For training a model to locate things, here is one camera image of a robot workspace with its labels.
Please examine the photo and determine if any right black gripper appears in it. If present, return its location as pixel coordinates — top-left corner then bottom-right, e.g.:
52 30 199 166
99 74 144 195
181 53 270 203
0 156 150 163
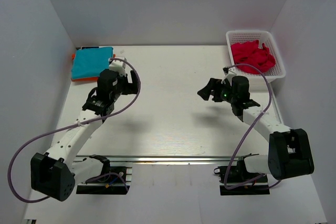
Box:
198 78 237 104

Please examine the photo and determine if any teal t-shirt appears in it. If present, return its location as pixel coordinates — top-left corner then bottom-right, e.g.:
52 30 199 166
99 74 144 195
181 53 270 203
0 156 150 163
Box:
71 47 113 81

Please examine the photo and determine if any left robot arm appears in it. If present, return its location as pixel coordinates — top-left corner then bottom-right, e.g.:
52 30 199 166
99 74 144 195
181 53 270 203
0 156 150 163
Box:
30 69 140 201

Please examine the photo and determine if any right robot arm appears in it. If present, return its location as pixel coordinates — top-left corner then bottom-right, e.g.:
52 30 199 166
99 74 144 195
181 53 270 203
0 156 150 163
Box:
197 76 314 182

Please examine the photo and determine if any pink crumpled t-shirt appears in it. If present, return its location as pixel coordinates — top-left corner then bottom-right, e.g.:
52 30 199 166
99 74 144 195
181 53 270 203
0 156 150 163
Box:
230 40 276 74

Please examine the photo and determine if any blue label sticker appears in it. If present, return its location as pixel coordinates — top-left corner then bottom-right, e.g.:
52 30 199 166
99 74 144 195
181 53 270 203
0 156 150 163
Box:
80 46 99 50

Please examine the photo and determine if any orange folded t-shirt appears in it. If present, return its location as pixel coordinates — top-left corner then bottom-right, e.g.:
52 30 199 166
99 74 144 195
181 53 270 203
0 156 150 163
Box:
71 54 98 82

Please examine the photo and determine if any white plastic basket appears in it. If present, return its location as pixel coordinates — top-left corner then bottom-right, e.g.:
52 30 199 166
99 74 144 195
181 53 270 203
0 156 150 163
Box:
226 30 286 82

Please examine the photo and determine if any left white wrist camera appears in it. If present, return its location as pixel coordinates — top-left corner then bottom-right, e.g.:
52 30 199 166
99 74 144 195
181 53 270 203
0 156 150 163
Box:
109 57 127 76

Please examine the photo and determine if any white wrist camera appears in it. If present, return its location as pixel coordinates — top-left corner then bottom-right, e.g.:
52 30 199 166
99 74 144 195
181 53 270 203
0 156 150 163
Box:
109 57 127 76
222 67 237 84

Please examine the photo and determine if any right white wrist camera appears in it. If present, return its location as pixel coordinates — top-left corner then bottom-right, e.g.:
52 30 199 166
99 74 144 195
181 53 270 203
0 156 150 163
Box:
222 67 237 84

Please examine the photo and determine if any aluminium front rail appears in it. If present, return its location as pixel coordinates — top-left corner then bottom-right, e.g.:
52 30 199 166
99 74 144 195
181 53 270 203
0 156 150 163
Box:
44 155 271 166

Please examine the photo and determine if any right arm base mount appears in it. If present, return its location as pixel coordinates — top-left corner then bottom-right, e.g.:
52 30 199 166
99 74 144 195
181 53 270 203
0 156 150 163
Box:
213 158 270 196

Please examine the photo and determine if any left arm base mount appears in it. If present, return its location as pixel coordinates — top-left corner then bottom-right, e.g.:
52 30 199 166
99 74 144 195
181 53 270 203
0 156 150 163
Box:
70 155 132 195

